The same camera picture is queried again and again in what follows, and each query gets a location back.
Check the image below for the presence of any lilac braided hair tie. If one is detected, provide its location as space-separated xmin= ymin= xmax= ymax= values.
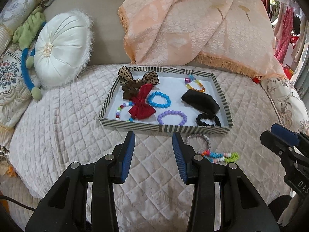
xmin=185 ymin=133 xmax=212 ymax=156

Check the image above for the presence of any red velvet bow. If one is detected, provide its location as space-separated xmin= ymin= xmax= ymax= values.
xmin=128 ymin=84 xmax=156 ymax=120

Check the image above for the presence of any neon green bead bracelet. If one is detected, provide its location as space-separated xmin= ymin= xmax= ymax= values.
xmin=196 ymin=149 xmax=240 ymax=165

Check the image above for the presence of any multicolour bead bracelet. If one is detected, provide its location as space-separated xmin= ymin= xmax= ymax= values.
xmin=115 ymin=101 xmax=136 ymax=123

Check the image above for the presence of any black scalloped hair tie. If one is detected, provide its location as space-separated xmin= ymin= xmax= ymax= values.
xmin=195 ymin=113 xmax=222 ymax=128

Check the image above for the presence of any leopard bow brown scrunchie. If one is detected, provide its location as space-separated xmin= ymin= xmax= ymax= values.
xmin=118 ymin=66 xmax=160 ymax=100

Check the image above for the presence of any black velvet pouch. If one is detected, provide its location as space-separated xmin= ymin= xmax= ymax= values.
xmin=181 ymin=89 xmax=220 ymax=114

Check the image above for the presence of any striped white tray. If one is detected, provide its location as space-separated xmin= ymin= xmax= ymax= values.
xmin=98 ymin=67 xmax=233 ymax=134

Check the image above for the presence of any beige quilted bedspread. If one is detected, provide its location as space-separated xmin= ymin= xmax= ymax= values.
xmin=9 ymin=64 xmax=290 ymax=231

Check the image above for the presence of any round white pillow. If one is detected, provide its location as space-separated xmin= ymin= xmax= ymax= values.
xmin=34 ymin=10 xmax=93 ymax=87

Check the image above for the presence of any peach fringed blanket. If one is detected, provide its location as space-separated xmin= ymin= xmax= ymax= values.
xmin=118 ymin=0 xmax=285 ymax=80

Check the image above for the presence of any floral embroidered cushion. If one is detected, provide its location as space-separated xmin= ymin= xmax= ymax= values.
xmin=0 ymin=43 xmax=37 ymax=155

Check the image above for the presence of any beige upholstered headboard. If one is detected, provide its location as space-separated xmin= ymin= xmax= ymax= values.
xmin=44 ymin=0 xmax=130 ymax=65

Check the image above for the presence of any green blue plush toy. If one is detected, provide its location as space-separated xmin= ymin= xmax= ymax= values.
xmin=13 ymin=7 xmax=46 ymax=101

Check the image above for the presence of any cylindrical bolster pillow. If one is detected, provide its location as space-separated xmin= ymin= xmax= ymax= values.
xmin=1 ymin=0 xmax=42 ymax=55

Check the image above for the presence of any purple bead bracelet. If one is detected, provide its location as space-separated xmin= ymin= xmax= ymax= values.
xmin=156 ymin=109 xmax=188 ymax=127

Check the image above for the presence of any blue bead bracelet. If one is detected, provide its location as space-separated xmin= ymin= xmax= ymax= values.
xmin=146 ymin=90 xmax=172 ymax=109

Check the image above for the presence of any orange rainbow bead bracelet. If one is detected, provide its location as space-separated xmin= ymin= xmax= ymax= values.
xmin=184 ymin=75 xmax=206 ymax=93

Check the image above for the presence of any black cable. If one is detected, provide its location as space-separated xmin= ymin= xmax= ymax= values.
xmin=0 ymin=195 xmax=37 ymax=212

